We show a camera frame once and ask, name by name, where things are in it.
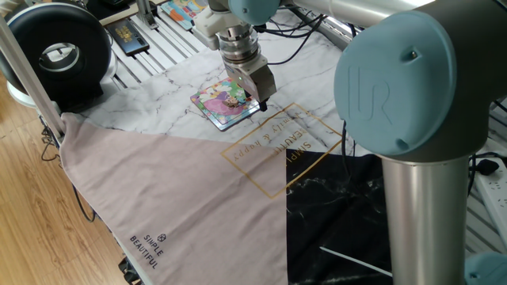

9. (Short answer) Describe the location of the silver Schunk gripper body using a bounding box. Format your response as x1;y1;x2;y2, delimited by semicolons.
225;54;277;104

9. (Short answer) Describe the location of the colourful fairy puzzle board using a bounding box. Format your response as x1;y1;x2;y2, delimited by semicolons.
189;77;262;131

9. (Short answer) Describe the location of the colourful picture book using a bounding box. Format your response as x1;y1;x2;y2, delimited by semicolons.
160;0;209;31

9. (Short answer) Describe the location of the marble pink black tablecloth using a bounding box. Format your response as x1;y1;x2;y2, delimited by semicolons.
59;7;393;285

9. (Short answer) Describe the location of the black booklet with gold print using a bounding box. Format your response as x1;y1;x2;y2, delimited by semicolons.
105;17;151;57

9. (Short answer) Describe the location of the thin white stick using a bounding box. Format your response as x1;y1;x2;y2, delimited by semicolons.
318;246;393;277

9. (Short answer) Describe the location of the black power plug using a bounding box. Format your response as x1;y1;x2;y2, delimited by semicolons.
469;152;501;177

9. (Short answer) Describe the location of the white power strip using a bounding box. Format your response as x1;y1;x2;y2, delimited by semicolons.
473;158;507;250

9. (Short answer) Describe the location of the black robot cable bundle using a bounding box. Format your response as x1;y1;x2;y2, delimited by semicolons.
253;11;357;183

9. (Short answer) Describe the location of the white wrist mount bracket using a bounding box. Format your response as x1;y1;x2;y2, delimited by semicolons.
192;6;238;51

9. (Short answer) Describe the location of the silver metal bracket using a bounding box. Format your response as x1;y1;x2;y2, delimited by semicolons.
136;0;159;31

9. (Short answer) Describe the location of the aluminium corner post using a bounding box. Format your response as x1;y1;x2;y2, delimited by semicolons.
0;15;67;139

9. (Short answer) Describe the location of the black round ring device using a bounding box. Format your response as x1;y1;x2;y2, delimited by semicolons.
0;2;118;112

